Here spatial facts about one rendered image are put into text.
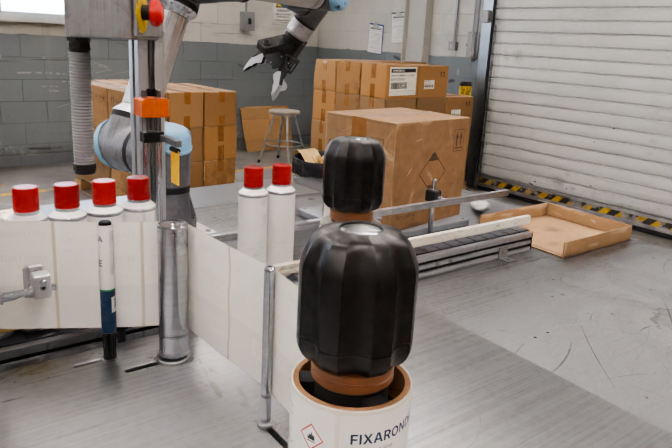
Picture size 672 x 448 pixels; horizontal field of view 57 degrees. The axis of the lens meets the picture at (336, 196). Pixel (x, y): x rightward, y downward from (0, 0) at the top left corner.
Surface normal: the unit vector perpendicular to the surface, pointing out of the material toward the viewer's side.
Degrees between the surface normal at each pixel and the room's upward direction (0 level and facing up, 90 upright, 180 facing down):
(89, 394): 0
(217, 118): 91
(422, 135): 90
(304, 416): 90
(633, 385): 0
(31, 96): 90
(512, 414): 0
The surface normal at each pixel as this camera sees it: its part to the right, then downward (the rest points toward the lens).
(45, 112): 0.63, 0.22
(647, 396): 0.05, -0.97
